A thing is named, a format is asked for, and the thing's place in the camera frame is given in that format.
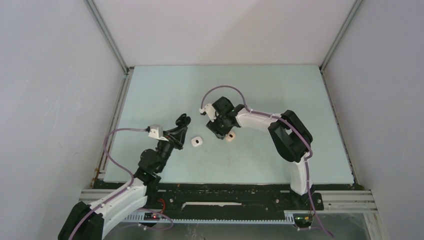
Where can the black oval charging case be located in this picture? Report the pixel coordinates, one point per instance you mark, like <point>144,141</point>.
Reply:
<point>183,120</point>

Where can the aluminium frame post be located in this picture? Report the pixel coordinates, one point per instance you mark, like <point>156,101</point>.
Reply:
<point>355,8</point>
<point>106,33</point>

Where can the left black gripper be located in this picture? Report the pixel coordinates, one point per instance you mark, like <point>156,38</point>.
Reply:
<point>176,136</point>

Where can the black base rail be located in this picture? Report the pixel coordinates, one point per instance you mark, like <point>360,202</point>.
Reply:
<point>231,202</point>

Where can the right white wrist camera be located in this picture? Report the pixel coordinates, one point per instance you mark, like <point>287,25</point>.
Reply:
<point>210,111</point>

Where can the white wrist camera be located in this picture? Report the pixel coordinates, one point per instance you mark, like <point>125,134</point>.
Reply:
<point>210,111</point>
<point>156,131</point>

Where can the beige earbud charging case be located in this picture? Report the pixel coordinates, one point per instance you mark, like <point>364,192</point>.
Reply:
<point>230,136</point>

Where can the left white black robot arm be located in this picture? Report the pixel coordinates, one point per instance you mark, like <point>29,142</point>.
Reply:
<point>94,221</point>

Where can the left aluminium frame post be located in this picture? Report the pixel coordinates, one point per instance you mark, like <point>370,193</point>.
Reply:
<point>106,33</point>

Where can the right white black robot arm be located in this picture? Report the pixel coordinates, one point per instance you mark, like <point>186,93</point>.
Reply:
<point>289,135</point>

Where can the white earbud charging case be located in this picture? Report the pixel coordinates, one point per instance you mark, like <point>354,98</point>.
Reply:
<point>196,141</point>

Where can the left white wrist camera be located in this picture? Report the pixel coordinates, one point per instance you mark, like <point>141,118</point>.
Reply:
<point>156,131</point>

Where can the right aluminium frame post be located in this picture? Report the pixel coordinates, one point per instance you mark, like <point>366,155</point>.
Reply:
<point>355,8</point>

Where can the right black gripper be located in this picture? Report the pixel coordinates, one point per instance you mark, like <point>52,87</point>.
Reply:
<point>220,132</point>

